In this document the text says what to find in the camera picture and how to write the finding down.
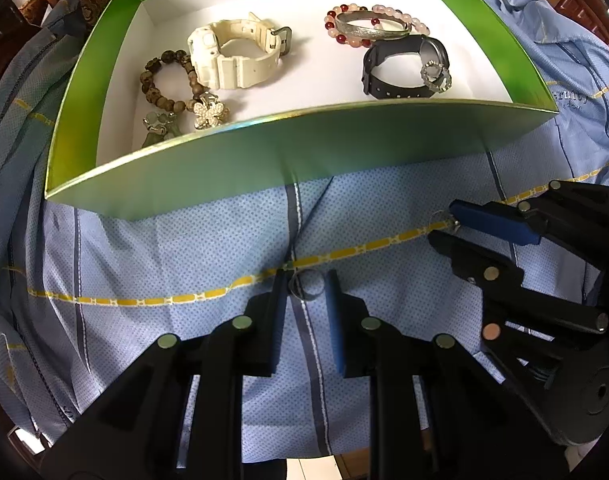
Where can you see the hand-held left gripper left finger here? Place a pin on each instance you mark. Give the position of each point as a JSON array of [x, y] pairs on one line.
[[279, 305]]

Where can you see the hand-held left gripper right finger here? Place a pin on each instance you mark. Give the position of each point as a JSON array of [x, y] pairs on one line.
[[334, 320]]

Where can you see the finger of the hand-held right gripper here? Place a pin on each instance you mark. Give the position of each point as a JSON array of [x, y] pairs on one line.
[[494, 222], [484, 260]]

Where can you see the green cardboard box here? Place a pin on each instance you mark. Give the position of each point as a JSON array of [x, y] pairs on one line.
[[334, 160]]

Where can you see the silver bangle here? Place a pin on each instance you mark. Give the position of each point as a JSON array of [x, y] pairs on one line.
[[364, 32]]

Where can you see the light blue striped cloth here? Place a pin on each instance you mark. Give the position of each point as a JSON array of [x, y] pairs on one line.
[[184, 260]]

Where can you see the black wrist watch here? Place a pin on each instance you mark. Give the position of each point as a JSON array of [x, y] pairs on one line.
[[384, 87]]

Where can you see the rhinestone butterfly brooch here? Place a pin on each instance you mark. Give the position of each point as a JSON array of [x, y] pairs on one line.
[[207, 110]]

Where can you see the white wrist watch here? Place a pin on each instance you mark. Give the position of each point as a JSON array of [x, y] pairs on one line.
[[207, 55]]

